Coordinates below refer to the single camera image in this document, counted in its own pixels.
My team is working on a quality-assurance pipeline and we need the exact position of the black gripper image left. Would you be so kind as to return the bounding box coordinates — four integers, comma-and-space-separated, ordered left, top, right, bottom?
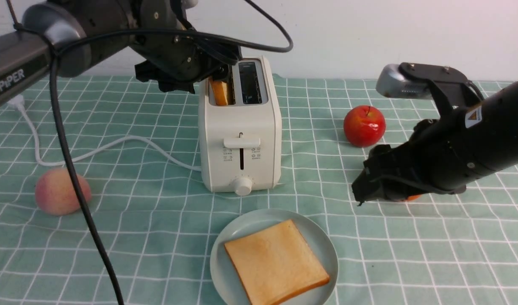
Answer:
131, 0, 243, 93

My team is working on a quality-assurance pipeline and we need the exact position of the toasted bread slice slot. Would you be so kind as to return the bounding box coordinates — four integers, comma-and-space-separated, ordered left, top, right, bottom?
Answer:
210, 78, 230, 106
224, 219, 330, 305

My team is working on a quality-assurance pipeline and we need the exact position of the white toaster power cable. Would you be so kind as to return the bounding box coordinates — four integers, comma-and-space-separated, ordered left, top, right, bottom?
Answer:
7, 94, 202, 172

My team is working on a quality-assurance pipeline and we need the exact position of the green checkered tablecloth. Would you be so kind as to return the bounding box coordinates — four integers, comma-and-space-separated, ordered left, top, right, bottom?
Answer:
0, 75, 518, 305

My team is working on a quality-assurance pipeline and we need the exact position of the black cable image left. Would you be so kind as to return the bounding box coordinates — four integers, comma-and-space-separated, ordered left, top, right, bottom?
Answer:
5, 0, 294, 305

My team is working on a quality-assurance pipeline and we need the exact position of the pink peach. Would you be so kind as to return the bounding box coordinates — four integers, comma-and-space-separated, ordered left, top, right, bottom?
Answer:
35, 168, 80, 216

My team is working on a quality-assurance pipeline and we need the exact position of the light green round plate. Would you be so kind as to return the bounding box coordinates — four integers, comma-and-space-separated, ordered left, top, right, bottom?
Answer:
210, 209, 339, 305

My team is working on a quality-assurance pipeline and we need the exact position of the orange persimmon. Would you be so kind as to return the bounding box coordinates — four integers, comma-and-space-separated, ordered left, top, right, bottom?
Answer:
405, 194, 421, 202

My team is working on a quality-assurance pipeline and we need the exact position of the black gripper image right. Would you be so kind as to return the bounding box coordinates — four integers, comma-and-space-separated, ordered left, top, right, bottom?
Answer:
352, 119, 467, 206

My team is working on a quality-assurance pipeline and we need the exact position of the white two-slot toaster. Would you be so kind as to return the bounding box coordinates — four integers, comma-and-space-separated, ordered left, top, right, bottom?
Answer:
198, 56, 282, 196

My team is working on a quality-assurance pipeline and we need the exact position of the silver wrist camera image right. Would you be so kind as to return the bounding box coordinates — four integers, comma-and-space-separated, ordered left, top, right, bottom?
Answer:
375, 64, 432, 99

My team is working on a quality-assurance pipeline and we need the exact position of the red apple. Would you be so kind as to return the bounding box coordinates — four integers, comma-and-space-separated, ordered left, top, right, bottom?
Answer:
343, 105, 386, 147

